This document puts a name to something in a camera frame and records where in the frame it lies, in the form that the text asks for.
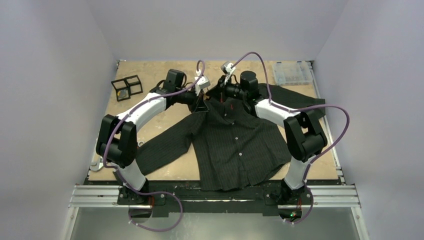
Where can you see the black pinstriped shirt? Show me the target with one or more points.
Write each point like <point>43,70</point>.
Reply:
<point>233,148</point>

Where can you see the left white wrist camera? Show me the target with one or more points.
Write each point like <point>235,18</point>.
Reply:
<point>201,82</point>

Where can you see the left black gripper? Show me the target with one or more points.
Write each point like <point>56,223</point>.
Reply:
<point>201,106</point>

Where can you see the clear plastic organizer box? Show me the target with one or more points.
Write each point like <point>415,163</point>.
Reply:
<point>290,73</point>

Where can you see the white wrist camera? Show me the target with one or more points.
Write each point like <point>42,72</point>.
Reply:
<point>228,69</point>
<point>201,82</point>

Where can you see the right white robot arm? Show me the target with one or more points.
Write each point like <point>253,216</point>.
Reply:
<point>305,136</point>

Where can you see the round silver brooch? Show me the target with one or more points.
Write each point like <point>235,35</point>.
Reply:
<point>122,94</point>

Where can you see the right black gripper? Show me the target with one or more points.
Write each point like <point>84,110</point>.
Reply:
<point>224,91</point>

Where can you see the aluminium rail frame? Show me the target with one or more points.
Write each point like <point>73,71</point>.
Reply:
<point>106,196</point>

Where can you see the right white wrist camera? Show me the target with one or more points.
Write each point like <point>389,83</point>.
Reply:
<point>228,69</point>

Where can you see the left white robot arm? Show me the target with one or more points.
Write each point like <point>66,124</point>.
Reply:
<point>117,139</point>

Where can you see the black display frame box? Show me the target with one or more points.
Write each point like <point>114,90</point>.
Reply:
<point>132,84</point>

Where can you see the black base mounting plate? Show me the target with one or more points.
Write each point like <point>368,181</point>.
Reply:
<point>171,196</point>

